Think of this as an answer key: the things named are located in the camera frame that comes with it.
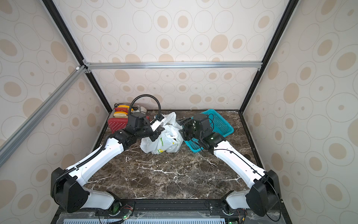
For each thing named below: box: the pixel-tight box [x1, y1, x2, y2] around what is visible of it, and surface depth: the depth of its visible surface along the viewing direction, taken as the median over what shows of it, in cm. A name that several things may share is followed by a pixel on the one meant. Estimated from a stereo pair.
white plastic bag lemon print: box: [139, 111, 184, 155], surface depth 83 cm
